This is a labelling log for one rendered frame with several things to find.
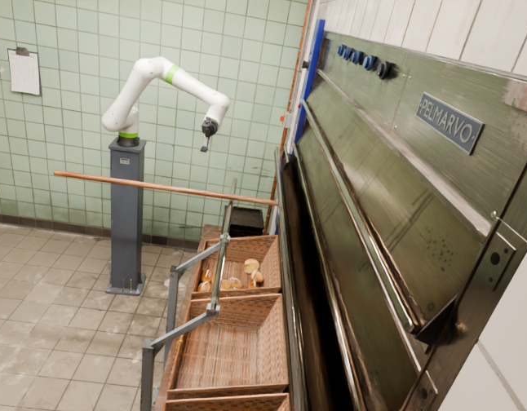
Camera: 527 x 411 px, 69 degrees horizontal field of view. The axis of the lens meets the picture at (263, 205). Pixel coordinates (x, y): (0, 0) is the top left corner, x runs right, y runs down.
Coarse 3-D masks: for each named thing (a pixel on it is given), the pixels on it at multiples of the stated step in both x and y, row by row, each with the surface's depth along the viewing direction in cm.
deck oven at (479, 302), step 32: (320, 64) 212; (512, 192) 48; (352, 224) 109; (512, 224) 47; (480, 256) 52; (512, 256) 47; (384, 288) 82; (480, 288) 52; (448, 320) 57; (480, 320) 51; (416, 352) 66; (448, 352) 57; (416, 384) 64; (448, 384) 55
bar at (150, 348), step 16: (224, 224) 190; (224, 240) 176; (224, 256) 166; (176, 272) 186; (176, 288) 190; (176, 304) 199; (208, 304) 137; (192, 320) 140; (176, 336) 142; (144, 352) 144; (144, 368) 147; (144, 384) 152; (144, 400) 156
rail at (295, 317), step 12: (276, 156) 220; (288, 228) 143; (288, 240) 136; (288, 252) 128; (288, 264) 122; (288, 276) 118; (300, 324) 99; (300, 336) 95; (300, 348) 92; (300, 360) 88; (300, 372) 85; (300, 384) 83; (300, 396) 80; (300, 408) 79
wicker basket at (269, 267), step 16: (208, 240) 255; (240, 240) 254; (256, 240) 255; (272, 240) 255; (208, 256) 260; (240, 256) 260; (256, 256) 260; (272, 256) 242; (224, 272) 250; (240, 272) 253; (272, 272) 228; (256, 288) 205; (272, 288) 205
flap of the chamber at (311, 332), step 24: (288, 168) 209; (288, 192) 179; (288, 216) 157; (312, 240) 146; (312, 264) 130; (288, 288) 114; (312, 288) 118; (288, 312) 107; (312, 312) 108; (312, 336) 100; (336, 336) 102; (312, 360) 92; (336, 360) 95; (312, 384) 86; (336, 384) 88; (312, 408) 80; (336, 408) 82
